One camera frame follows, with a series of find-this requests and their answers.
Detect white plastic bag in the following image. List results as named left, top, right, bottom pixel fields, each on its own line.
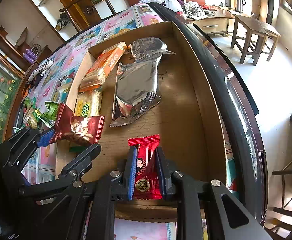
left=139, top=0, right=185, bottom=17

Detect yellow green cracker package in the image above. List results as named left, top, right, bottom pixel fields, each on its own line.
left=74, top=90, right=102, bottom=117

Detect green garlic flavour snack bag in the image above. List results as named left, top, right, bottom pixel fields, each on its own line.
left=22, top=105, right=42, bottom=129

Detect large silver foil bag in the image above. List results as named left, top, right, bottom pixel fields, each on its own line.
left=110, top=59, right=161, bottom=127

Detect low wooden cabinet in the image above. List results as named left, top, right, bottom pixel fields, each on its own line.
left=188, top=10, right=235, bottom=35

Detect red candy wrapper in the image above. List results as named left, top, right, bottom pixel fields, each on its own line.
left=128, top=135, right=163, bottom=200

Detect orange cracker package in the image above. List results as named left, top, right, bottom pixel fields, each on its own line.
left=78, top=42, right=127, bottom=92

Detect cardboard box tray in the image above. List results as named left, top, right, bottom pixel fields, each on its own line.
left=54, top=21, right=228, bottom=223

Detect wooden stool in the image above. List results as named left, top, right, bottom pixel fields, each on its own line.
left=230, top=14, right=281, bottom=66

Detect purple bottles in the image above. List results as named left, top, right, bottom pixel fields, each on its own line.
left=23, top=49, right=37, bottom=63

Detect wooden chair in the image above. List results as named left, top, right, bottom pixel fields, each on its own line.
left=60, top=0, right=116, bottom=32

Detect dark red snack packet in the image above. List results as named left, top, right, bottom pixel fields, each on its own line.
left=49, top=103, right=105, bottom=147

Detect silver foil snack bag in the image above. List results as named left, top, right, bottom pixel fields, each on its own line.
left=130, top=37, right=176, bottom=62

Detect folded green snack bag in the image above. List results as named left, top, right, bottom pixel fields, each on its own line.
left=41, top=101, right=59, bottom=127

